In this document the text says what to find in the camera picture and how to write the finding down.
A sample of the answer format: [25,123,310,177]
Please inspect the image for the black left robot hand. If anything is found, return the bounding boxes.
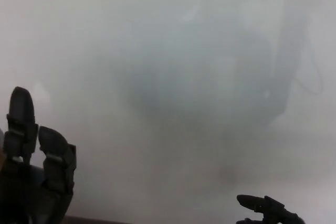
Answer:
[0,86,77,224]

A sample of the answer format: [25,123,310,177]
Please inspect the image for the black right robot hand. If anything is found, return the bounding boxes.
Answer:
[236,194,306,224]

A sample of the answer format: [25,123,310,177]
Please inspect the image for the white whiteboard with grey frame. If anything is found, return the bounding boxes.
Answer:
[0,0,336,224]

